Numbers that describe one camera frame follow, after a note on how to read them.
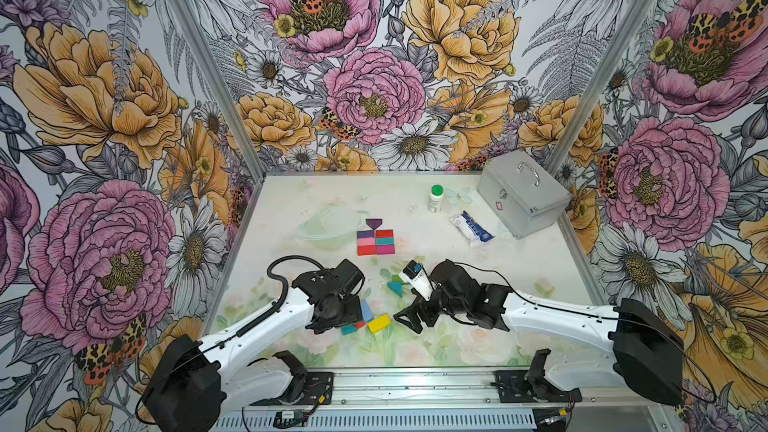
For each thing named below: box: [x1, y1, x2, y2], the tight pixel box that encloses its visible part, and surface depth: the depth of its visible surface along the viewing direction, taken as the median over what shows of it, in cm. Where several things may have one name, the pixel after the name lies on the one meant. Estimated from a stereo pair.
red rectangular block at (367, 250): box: [357, 245, 377, 256], surface depth 101 cm
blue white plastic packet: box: [450, 210, 496, 243], surface depth 104 cm
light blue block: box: [362, 300, 374, 322], surface depth 87 cm
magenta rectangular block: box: [376, 245, 395, 255], surface depth 101 cm
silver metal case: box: [477, 150, 572, 239], surface depth 100 cm
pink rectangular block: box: [357, 237, 376, 246], surface depth 104 cm
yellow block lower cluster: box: [367, 313, 391, 334], surface depth 85 cm
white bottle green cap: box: [427, 184, 445, 214], surface depth 107 cm
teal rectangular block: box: [376, 237, 395, 245], surface depth 104 cm
